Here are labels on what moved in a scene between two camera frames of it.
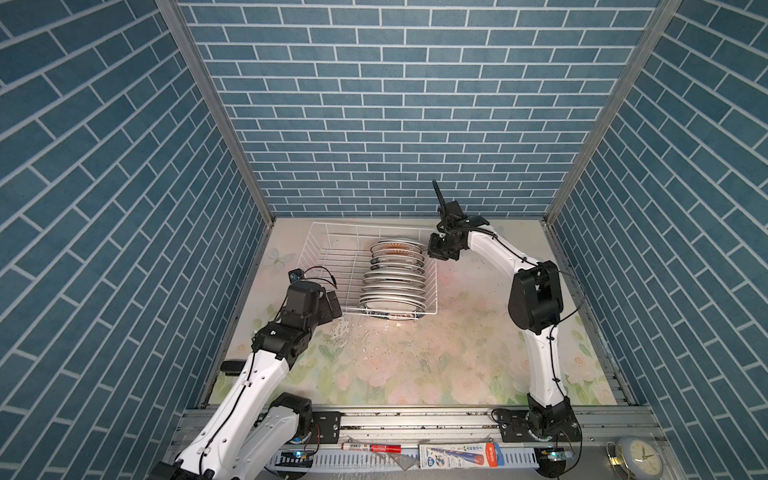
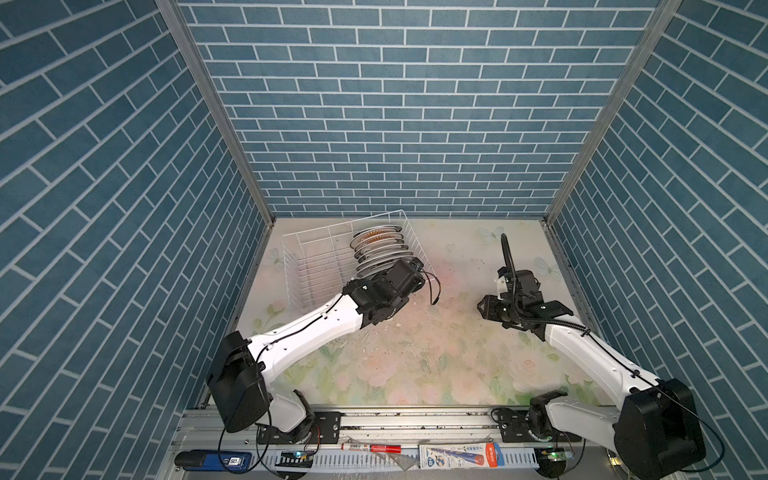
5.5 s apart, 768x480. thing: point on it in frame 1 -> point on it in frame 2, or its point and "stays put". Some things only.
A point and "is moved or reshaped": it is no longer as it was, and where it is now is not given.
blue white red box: (453, 456) stays put
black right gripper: (433, 250) -> (487, 309)
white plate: (397, 245) -> (368, 237)
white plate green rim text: (392, 309) is moved or reshaped
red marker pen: (373, 447) stays put
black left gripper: (328, 314) -> (402, 301)
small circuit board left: (297, 458) stays put
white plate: (397, 254) -> (363, 234)
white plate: (397, 260) -> (357, 241)
